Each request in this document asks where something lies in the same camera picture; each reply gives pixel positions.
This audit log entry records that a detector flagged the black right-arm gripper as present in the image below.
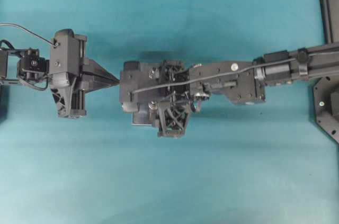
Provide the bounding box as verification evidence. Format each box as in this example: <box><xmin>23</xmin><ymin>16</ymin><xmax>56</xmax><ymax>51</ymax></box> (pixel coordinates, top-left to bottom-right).
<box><xmin>149</xmin><ymin>60</ymin><xmax>209</xmax><ymax>137</ymax></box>

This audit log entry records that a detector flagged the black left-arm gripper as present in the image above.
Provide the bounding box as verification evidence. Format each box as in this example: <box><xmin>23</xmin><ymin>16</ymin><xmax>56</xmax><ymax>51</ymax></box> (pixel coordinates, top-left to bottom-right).
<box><xmin>49</xmin><ymin>34</ymin><xmax>120</xmax><ymax>119</ymax></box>

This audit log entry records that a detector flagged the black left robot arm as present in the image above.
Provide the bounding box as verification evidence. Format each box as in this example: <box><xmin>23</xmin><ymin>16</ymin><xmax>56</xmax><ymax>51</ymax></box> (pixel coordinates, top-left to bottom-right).
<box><xmin>1</xmin><ymin>29</ymin><xmax>119</xmax><ymax>119</ymax></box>

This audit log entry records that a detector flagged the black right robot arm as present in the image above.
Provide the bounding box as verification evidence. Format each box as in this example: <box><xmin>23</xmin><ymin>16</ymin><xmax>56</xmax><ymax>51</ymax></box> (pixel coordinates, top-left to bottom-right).
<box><xmin>139</xmin><ymin>42</ymin><xmax>338</xmax><ymax>139</ymax></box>

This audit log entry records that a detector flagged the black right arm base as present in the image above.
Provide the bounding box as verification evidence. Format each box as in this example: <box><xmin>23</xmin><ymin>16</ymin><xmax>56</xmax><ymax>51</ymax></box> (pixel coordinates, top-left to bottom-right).
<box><xmin>313</xmin><ymin>0</ymin><xmax>338</xmax><ymax>142</ymax></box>

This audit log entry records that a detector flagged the lower threaded metal shaft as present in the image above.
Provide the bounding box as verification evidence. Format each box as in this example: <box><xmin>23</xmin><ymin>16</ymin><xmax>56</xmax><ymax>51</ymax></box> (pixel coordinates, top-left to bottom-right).
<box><xmin>148</xmin><ymin>101</ymin><xmax>158</xmax><ymax>113</ymax></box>

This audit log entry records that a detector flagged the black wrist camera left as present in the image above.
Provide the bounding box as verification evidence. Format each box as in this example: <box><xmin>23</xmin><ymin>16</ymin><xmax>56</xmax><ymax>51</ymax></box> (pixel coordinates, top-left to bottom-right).
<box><xmin>49</xmin><ymin>29</ymin><xmax>80</xmax><ymax>76</ymax></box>

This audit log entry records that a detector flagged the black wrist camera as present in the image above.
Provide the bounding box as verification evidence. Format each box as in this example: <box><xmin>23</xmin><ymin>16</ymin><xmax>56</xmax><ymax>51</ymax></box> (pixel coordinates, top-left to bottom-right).
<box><xmin>49</xmin><ymin>29</ymin><xmax>80</xmax><ymax>76</ymax></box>
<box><xmin>119</xmin><ymin>61</ymin><xmax>164</xmax><ymax>113</ymax></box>

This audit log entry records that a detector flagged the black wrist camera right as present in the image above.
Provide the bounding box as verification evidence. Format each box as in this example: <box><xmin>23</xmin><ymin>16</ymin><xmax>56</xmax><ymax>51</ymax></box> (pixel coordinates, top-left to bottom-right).
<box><xmin>119</xmin><ymin>61</ymin><xmax>164</xmax><ymax>113</ymax></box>

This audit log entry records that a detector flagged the grey metal base plate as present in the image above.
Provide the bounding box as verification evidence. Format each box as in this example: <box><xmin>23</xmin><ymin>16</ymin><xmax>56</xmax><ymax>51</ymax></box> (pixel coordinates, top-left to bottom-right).
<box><xmin>132</xmin><ymin>62</ymin><xmax>160</xmax><ymax>126</ymax></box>

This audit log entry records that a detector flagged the black left camera cable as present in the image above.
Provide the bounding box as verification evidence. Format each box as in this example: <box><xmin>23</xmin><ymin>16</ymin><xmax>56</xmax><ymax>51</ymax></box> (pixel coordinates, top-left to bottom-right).
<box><xmin>0</xmin><ymin>22</ymin><xmax>58</xmax><ymax>47</ymax></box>

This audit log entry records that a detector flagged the black camera cable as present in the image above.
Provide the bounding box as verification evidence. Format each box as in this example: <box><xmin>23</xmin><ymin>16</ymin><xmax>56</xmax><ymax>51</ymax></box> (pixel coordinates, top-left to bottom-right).
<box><xmin>0</xmin><ymin>22</ymin><xmax>58</xmax><ymax>47</ymax></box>
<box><xmin>128</xmin><ymin>53</ymin><xmax>339</xmax><ymax>103</ymax></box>

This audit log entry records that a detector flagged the black right camera cable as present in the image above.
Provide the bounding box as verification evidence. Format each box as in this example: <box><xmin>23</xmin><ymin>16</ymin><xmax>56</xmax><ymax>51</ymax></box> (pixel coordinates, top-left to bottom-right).
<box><xmin>128</xmin><ymin>53</ymin><xmax>339</xmax><ymax>103</ymax></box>

